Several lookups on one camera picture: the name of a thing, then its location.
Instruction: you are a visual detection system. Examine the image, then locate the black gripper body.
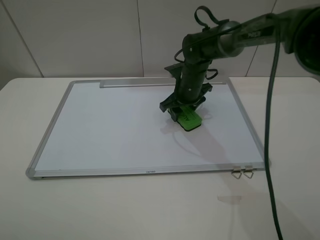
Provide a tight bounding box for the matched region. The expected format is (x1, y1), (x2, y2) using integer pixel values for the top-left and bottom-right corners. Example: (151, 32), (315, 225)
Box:
(159, 83), (213, 112)

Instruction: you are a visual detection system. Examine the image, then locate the metal hanging clip right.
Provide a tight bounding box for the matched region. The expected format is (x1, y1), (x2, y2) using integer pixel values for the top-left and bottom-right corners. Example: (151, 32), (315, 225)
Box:
(243, 165), (257, 179)

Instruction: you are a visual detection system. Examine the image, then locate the metal hanging clip left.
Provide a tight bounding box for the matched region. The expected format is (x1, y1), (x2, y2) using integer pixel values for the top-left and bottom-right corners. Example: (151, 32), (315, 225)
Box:
(231, 166), (245, 180)

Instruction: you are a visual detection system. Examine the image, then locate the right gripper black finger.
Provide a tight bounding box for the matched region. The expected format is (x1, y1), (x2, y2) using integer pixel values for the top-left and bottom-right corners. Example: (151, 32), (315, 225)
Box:
(167, 107), (183, 122)
(192, 96), (206, 110)

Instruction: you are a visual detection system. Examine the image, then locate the dark green cable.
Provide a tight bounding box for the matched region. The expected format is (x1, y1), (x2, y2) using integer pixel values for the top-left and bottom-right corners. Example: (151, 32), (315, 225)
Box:
(263, 37), (285, 240)

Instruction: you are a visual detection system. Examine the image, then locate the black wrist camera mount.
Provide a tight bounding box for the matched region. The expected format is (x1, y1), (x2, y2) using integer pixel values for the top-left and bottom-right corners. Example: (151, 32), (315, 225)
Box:
(164, 62), (185, 80)

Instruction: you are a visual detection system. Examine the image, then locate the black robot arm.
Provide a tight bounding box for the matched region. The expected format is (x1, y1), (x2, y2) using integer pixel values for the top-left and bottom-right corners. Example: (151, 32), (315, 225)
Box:
(159, 5), (320, 122)

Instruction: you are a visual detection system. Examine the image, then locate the green whiteboard eraser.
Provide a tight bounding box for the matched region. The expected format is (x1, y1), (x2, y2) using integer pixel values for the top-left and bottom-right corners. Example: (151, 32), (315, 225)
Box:
(177, 106), (202, 132)

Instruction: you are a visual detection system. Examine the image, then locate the metal hanging clip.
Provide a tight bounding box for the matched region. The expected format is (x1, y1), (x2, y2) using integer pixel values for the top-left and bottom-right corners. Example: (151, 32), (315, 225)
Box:
(231, 166), (245, 180)
(243, 165), (257, 179)

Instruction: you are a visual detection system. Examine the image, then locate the white whiteboard aluminium frame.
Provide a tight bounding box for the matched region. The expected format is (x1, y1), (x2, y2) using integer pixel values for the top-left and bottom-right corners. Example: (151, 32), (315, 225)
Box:
(26, 77), (264, 179)

